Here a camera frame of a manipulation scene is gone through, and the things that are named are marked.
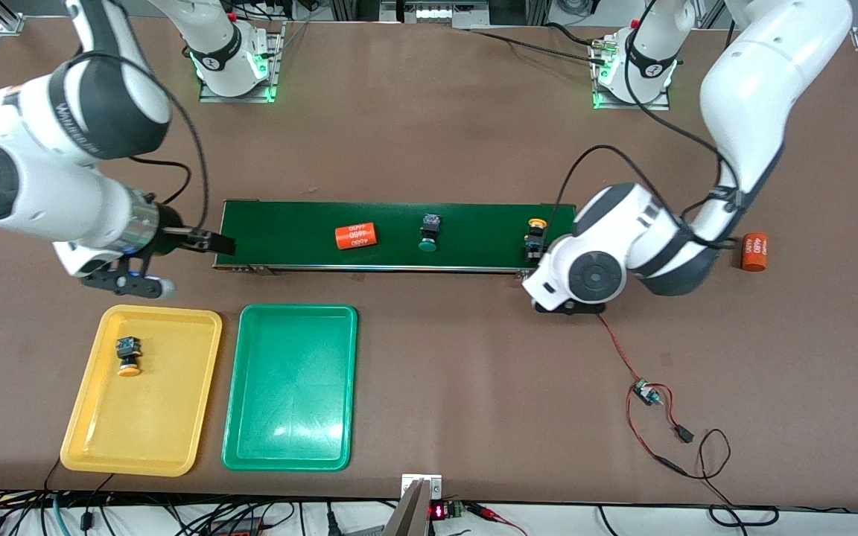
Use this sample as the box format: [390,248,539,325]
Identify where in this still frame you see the red clip lead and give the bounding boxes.
[466,502,530,536]

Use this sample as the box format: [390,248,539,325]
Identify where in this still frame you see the green push button switch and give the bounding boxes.
[418,214,443,254]

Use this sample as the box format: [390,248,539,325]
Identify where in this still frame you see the orange cylinder battery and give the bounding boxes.
[335,222,379,250]
[741,233,769,272]

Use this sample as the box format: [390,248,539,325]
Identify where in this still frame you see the yellow push button switch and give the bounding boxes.
[524,217,549,263]
[115,336,142,377]

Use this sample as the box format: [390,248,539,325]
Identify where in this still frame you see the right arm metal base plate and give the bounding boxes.
[198,22,285,103]

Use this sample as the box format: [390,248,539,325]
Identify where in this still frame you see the green plastic tray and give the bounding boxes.
[221,304,359,472]

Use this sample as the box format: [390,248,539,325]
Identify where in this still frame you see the thin black looped cable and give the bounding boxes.
[697,428,780,528]

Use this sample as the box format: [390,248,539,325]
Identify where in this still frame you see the lit metal equipment unit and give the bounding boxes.
[381,0,489,29]

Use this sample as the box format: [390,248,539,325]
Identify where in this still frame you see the black cable across table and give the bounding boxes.
[466,21,612,68]

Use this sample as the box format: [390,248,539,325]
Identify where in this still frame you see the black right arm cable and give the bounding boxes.
[75,51,211,232]

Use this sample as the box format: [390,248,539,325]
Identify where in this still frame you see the red and black wire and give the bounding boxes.
[597,313,698,477]

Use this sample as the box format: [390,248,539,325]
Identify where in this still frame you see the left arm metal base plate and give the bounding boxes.
[591,37,672,111]

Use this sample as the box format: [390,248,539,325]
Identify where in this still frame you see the yellow plastic tray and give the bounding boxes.
[60,304,223,477]

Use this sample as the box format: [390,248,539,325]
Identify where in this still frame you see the green conveyor belt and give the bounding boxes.
[213,200,585,288]

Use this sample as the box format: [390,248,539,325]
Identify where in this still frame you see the teal cable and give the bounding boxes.
[49,495,72,536]

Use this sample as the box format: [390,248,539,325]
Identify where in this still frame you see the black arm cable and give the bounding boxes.
[75,51,211,232]
[556,0,743,246]

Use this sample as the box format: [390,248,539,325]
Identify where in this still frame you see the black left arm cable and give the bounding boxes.
[556,0,743,246]

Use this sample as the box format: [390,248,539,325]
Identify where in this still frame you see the tangle of black cables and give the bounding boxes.
[0,488,400,536]

